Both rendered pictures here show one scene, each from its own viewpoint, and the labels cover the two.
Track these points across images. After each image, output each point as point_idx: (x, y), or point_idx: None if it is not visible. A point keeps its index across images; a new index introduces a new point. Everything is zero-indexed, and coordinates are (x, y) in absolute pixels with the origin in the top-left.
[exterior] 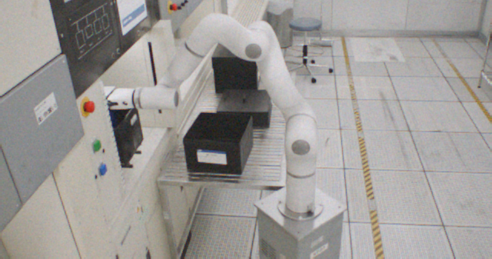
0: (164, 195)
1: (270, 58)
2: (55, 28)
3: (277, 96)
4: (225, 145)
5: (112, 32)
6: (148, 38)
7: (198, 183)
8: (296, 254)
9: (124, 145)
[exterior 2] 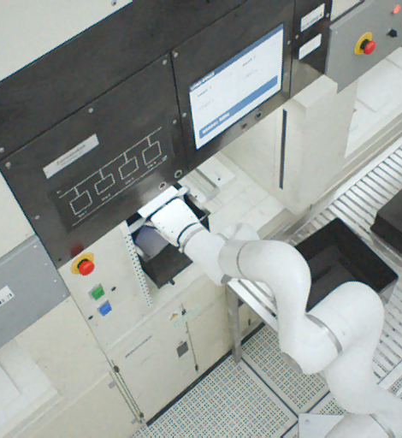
0: (231, 298)
1: (347, 351)
2: (25, 213)
3: (333, 396)
4: None
5: (168, 158)
6: (285, 106)
7: (266, 322)
8: None
9: (159, 271)
